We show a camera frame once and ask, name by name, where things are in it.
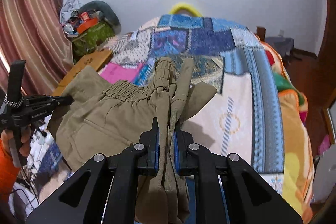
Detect orange box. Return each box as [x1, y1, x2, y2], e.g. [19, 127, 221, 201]
[77, 18, 99, 34]

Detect olive green pants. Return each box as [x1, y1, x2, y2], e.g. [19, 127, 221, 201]
[48, 57, 217, 223]

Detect person left hand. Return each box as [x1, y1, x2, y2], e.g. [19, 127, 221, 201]
[0, 126, 32, 158]

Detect blue patchwork bedspread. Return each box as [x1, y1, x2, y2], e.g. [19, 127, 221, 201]
[102, 14, 284, 192]

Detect bamboo lap desk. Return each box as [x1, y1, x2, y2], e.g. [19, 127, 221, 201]
[52, 48, 113, 97]

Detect striped pink curtain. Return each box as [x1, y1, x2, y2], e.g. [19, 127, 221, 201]
[1, 0, 74, 95]

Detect brown wooden door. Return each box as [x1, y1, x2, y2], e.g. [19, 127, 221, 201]
[317, 0, 335, 107]

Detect orange multicolour fleece blanket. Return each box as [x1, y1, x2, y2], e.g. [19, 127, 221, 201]
[262, 42, 314, 223]

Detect yellow curved bed rail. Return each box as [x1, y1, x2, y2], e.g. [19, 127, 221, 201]
[169, 2, 203, 17]

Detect green storage bag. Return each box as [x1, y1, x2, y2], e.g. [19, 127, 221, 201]
[71, 21, 114, 56]

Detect grey bag on floor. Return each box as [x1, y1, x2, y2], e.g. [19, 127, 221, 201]
[265, 36, 294, 57]

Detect light grey crumpled garment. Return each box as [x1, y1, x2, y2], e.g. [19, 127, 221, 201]
[59, 0, 83, 25]

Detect pink cloth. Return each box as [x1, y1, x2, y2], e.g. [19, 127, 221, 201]
[99, 63, 143, 84]

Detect grey neck pillow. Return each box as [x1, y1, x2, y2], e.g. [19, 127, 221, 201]
[78, 1, 121, 34]

